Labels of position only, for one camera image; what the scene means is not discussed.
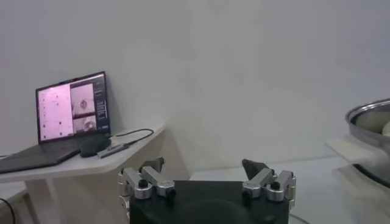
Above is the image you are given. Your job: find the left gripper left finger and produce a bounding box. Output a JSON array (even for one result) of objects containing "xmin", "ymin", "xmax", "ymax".
[{"xmin": 118, "ymin": 156, "xmax": 177, "ymax": 201}]

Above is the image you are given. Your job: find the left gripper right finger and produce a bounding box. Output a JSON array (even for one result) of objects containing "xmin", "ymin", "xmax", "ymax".
[{"xmin": 241, "ymin": 158, "xmax": 297, "ymax": 203}]

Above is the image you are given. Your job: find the stainless steel steamer basket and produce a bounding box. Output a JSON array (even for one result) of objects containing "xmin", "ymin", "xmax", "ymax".
[{"xmin": 345, "ymin": 99, "xmax": 390, "ymax": 149}]

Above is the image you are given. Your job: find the black computer mouse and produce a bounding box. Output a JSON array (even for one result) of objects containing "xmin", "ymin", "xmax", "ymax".
[{"xmin": 80, "ymin": 136, "xmax": 112, "ymax": 158}]

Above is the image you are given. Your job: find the black usb hub cable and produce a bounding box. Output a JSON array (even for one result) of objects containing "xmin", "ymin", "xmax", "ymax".
[{"xmin": 111, "ymin": 128, "xmax": 155, "ymax": 147}]

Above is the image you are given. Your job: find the white side table with mouse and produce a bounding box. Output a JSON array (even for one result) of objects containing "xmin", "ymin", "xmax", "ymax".
[{"xmin": 0, "ymin": 124, "xmax": 191, "ymax": 224}]

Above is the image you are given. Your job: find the grey usb hub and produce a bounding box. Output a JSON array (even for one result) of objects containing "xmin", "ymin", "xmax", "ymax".
[{"xmin": 97, "ymin": 142, "xmax": 130, "ymax": 159}]

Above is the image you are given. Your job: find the black laptop with mouse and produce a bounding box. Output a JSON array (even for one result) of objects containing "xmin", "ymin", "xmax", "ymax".
[{"xmin": 0, "ymin": 71, "xmax": 111, "ymax": 175}]

